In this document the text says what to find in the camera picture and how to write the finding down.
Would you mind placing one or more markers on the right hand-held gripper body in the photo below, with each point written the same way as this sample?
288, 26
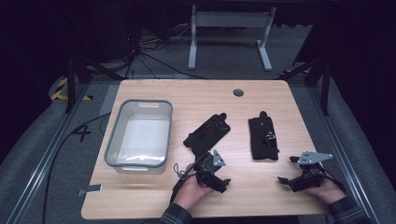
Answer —
308, 175

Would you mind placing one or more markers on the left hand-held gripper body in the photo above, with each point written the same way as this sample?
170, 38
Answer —
208, 166

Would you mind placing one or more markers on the white basin with grey rim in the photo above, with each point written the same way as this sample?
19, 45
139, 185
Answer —
144, 137

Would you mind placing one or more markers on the person's right hand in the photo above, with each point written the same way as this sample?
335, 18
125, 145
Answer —
327, 191

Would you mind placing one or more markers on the person's left hand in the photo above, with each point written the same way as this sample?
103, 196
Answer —
188, 191

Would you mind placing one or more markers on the black folded cloth with buckle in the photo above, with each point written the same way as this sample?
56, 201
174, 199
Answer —
260, 143

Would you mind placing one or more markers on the black metal stand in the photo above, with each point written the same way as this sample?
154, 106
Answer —
71, 84
325, 84

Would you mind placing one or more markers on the yellow black hazard tape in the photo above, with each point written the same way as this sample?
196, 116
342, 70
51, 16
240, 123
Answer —
60, 90

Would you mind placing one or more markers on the grey metal floor rail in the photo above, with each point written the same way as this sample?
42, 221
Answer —
342, 149
46, 161

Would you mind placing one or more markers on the grey metal table bracket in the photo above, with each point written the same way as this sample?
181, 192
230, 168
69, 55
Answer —
91, 189

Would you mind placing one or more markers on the white metal desk frame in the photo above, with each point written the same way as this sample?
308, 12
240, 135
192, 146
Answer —
232, 20

